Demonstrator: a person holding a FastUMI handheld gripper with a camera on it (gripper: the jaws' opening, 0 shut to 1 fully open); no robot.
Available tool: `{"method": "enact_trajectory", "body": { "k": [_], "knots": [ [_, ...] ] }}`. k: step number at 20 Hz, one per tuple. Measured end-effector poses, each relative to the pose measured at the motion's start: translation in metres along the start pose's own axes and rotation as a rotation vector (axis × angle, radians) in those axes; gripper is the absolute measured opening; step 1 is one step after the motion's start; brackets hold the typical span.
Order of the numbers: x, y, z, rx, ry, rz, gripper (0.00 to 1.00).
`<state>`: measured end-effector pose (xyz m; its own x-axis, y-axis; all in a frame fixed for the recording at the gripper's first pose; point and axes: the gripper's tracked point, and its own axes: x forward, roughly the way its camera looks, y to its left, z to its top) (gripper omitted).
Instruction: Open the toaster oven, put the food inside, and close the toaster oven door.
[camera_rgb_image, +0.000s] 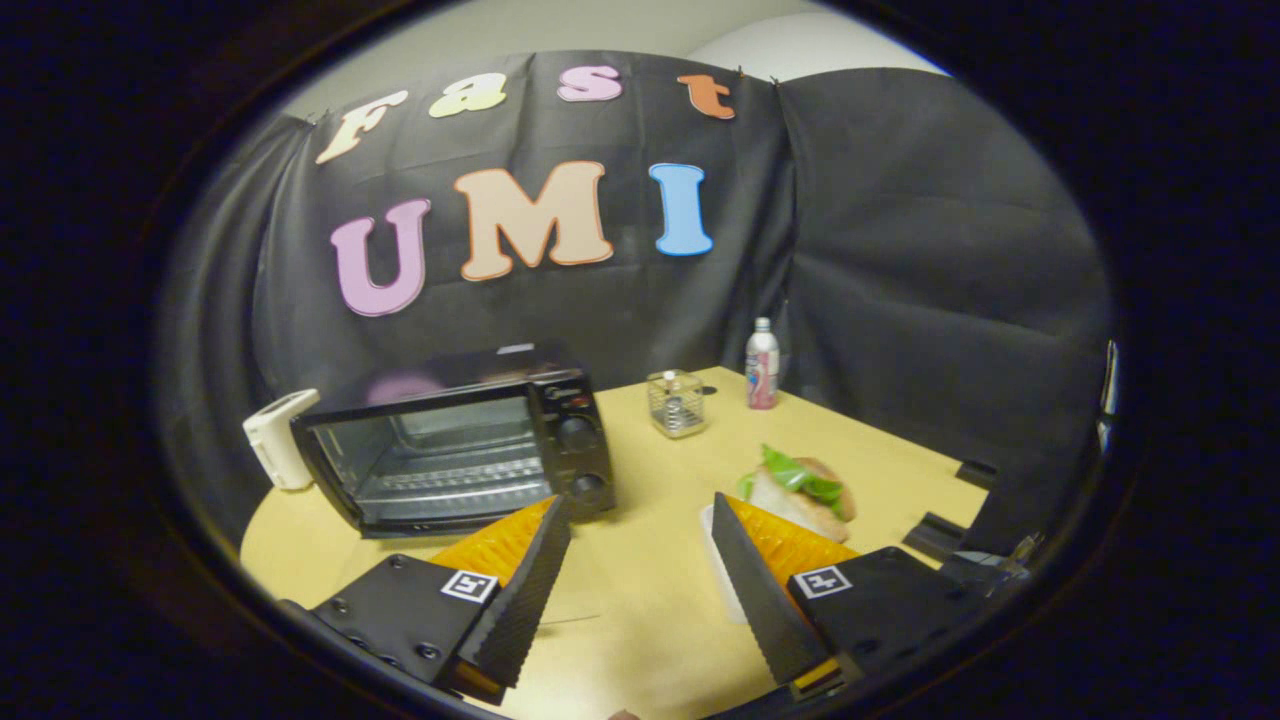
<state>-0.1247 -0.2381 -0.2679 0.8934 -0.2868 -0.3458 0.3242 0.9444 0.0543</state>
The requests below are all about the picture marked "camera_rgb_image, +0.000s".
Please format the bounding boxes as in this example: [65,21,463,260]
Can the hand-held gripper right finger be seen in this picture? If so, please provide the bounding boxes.
[712,492,1001,701]

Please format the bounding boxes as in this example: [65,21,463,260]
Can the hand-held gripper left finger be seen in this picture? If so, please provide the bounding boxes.
[280,495,573,706]

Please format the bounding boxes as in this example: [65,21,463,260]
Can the sandwich with lettuce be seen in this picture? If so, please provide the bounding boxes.
[738,444,858,544]

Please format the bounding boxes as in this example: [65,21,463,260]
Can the black toaster oven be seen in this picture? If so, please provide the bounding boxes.
[290,343,618,539]

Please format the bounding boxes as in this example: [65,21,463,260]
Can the white pop-up toaster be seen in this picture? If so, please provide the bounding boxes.
[242,389,321,491]

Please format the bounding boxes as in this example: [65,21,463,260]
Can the white rectangular dish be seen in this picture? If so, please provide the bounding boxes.
[700,503,751,626]

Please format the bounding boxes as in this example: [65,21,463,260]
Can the clear glass jar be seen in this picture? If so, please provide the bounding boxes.
[646,369,709,439]

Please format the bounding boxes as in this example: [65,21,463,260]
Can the pink and white bottle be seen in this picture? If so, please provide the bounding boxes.
[745,317,781,410]

